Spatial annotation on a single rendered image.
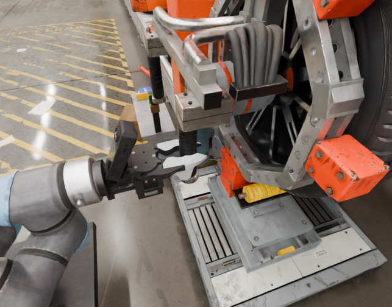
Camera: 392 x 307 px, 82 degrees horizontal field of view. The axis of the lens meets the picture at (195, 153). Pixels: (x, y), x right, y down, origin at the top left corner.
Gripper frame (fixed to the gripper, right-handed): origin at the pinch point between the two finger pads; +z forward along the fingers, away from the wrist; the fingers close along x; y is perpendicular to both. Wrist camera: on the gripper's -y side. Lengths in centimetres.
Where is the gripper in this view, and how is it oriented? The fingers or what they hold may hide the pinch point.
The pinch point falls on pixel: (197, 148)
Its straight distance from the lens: 46.1
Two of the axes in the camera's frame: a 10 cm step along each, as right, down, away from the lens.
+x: 3.1, 6.7, -6.7
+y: 0.0, 7.1, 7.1
